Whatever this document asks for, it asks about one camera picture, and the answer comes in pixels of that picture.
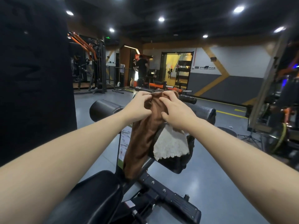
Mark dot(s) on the brown cleaning cloth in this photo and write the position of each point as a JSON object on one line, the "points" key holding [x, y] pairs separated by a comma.
{"points": [[140, 142]]}

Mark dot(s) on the black padded gym bench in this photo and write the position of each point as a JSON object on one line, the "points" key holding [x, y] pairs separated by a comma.
{"points": [[93, 200]]}

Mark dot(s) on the person's right forearm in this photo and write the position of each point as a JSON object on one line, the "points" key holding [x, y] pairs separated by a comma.
{"points": [[245, 165]]}

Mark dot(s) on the red lit vending machine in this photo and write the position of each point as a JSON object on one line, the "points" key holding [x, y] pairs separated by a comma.
{"points": [[137, 57]]}

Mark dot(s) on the black tripod stand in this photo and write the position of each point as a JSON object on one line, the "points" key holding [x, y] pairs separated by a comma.
{"points": [[251, 137]]}

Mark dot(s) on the person's left forearm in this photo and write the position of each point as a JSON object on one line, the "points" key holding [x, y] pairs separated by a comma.
{"points": [[58, 160]]}

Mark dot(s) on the black storage shelf rack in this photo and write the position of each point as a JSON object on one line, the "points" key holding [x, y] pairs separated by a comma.
{"points": [[182, 76]]}

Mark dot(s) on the row of wall switch panels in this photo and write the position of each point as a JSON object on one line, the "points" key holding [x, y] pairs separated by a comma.
{"points": [[205, 67]]}

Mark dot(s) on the orange black power rack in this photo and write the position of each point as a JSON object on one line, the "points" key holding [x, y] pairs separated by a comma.
{"points": [[292, 95]]}

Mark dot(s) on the person's left hand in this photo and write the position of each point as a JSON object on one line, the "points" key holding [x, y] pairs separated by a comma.
{"points": [[136, 109]]}

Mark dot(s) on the person's right hand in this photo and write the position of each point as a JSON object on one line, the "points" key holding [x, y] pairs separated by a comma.
{"points": [[179, 114]]}

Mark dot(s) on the group of round ceiling lights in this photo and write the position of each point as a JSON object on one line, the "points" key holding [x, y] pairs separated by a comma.
{"points": [[238, 9]]}

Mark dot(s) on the black weight plate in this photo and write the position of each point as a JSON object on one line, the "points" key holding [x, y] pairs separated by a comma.
{"points": [[229, 131]]}

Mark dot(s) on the pink cleaning cloth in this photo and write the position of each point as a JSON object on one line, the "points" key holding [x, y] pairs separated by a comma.
{"points": [[170, 144]]}

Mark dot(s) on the black plate with yellow stripe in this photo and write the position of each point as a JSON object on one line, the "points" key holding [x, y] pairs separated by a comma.
{"points": [[278, 137]]}

